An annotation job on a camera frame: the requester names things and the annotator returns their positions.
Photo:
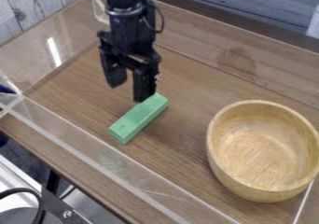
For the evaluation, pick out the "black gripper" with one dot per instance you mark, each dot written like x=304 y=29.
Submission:
x=127 y=48

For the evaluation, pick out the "green rectangular block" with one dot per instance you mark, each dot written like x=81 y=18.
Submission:
x=140 y=115

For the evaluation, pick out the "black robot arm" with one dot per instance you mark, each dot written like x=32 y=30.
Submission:
x=127 y=45

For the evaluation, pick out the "brown wooden bowl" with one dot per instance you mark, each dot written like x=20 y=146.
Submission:
x=263 y=150

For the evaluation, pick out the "clear acrylic table fence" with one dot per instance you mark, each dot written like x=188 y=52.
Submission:
x=155 y=180

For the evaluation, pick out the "black metal table leg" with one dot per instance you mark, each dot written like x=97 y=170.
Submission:
x=53 y=182

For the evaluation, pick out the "clear acrylic corner bracket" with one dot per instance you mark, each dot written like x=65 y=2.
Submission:
x=100 y=15

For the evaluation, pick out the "black metal bracket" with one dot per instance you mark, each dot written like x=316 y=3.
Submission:
x=53 y=206

